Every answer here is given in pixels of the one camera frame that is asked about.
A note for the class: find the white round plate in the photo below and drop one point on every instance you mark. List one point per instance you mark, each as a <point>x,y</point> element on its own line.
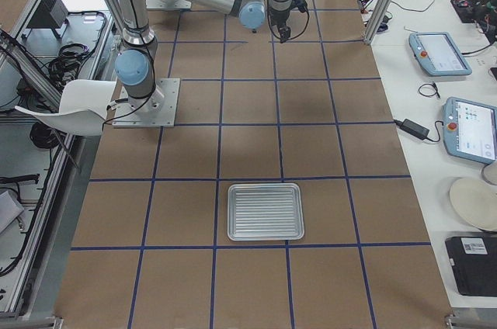
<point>475,202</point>

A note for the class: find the silver ribbed metal tray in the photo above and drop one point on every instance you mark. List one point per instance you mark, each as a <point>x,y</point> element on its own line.
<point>265,212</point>

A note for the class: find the far blue teach pendant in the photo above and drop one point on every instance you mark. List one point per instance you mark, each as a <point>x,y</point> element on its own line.
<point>438,55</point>

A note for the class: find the near blue teach pendant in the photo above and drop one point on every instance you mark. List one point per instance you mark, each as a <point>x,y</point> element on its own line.
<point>469,130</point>

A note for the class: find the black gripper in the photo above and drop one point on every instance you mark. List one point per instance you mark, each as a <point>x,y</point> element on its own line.
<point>280,20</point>

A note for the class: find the black power adapter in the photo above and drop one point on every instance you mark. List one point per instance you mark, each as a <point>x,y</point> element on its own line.
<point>412,128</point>

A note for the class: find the blue teach pendant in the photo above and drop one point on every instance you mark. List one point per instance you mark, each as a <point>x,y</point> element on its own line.
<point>438,55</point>
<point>469,130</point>

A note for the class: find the white plastic chair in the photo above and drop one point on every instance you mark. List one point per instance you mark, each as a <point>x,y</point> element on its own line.
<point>82,109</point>

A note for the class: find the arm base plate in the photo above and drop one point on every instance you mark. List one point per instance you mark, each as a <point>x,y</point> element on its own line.
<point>160,109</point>
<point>168,5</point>

